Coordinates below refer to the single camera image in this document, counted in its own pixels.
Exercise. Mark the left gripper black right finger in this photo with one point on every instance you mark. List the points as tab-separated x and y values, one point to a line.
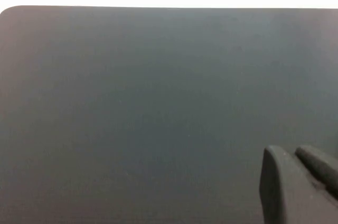
320	164

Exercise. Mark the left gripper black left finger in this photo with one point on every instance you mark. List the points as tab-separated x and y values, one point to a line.
285	187

